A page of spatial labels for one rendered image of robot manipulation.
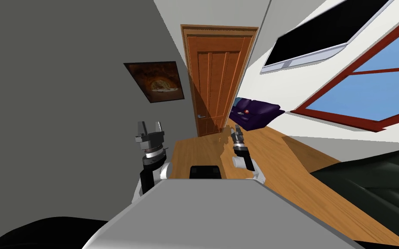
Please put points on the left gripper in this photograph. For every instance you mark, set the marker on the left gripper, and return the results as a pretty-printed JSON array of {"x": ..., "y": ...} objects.
[{"x": 151, "y": 140}]

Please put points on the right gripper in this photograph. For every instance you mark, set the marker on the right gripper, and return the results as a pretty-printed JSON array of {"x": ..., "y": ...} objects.
[{"x": 238, "y": 140}]

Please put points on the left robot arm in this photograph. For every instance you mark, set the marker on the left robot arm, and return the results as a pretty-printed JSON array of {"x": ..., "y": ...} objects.
[{"x": 147, "y": 178}]

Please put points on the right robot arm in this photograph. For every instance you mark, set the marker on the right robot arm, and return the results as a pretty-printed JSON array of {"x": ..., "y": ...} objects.
[{"x": 243, "y": 159}]

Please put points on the purple sofa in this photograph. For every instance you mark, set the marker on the purple sofa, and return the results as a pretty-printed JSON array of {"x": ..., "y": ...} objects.
[{"x": 258, "y": 112}]

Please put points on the brown wooden door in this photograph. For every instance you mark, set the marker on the brown wooden door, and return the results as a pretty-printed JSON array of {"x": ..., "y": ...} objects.
[{"x": 216, "y": 79}]

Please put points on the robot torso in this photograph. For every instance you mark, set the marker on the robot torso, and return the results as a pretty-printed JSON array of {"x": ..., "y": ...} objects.
[{"x": 206, "y": 214}]

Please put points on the red framed window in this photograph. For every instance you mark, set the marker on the red framed window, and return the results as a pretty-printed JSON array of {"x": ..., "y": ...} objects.
[{"x": 376, "y": 93}]

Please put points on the dark green sofa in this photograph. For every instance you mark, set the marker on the dark green sofa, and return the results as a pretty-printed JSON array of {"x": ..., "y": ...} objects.
[{"x": 376, "y": 190}]

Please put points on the dark orange wall picture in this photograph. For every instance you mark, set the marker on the dark orange wall picture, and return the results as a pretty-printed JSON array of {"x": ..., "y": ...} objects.
[{"x": 158, "y": 83}]

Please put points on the black wall television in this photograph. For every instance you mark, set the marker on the black wall television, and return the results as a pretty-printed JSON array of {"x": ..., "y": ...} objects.
[{"x": 324, "y": 31}]

